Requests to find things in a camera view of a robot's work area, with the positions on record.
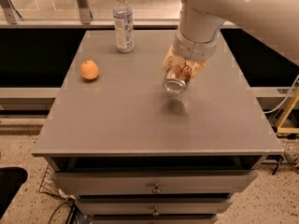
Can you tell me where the metal drawer knob upper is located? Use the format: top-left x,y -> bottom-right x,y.
151,184 -> 161,194

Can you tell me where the grey drawer cabinet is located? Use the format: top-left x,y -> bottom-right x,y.
34,30 -> 283,224

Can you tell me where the clear plastic water bottle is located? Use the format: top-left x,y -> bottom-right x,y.
113,0 -> 135,53

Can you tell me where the top grey drawer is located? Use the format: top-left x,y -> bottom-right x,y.
52,171 -> 257,196

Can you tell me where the orange fruit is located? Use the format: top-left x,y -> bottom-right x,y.
80,60 -> 99,80

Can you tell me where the grey drawer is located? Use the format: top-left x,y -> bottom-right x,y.
52,171 -> 257,196
77,199 -> 232,215

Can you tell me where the black cable on floor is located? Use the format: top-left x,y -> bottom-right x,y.
48,199 -> 78,224

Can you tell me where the yellow metal frame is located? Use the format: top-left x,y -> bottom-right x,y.
275,88 -> 299,134

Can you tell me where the white cable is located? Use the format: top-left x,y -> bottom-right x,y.
263,75 -> 299,115

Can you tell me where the metal railing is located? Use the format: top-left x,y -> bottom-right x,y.
0,0 -> 181,28

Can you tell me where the metal drawer knob lower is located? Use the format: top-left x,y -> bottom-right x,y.
151,208 -> 160,217

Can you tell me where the metal drawer knob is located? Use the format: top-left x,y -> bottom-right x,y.
151,208 -> 160,217
151,184 -> 161,194

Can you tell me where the orange soda can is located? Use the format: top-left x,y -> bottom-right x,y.
163,62 -> 192,94

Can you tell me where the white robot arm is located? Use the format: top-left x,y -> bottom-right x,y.
163,0 -> 299,74

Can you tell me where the black chair seat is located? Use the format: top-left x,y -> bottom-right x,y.
0,167 -> 28,218

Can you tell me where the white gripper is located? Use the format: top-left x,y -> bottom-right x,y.
162,30 -> 219,78

